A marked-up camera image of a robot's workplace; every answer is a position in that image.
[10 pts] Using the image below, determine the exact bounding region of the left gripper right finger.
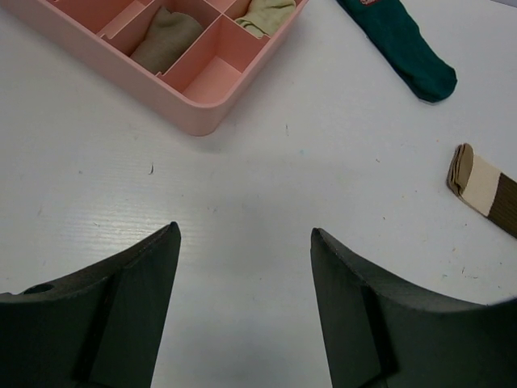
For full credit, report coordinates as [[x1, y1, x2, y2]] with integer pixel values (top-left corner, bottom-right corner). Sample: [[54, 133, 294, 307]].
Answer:
[[310, 228, 516, 387]]

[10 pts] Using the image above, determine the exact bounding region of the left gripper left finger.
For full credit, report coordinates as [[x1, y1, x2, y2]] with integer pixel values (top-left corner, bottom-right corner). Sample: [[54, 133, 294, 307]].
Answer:
[[1, 223, 181, 387]]

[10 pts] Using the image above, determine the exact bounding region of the pink divided organizer tray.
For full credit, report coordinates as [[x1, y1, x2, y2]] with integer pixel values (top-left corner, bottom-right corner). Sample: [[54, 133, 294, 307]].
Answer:
[[1, 1, 306, 136]]

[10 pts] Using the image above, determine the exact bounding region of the cream yellow sock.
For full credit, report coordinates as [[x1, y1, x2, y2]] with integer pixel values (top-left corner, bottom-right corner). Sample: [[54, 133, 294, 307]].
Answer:
[[235, 0, 296, 39]]

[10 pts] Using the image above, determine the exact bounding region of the dark green Christmas sock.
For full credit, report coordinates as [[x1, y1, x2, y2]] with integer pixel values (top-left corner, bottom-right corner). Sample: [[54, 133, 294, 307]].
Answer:
[[338, 0, 457, 103]]

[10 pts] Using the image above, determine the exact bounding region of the striped beige brown sock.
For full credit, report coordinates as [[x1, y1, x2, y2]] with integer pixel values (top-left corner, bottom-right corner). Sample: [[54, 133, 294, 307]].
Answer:
[[447, 143, 516, 237]]

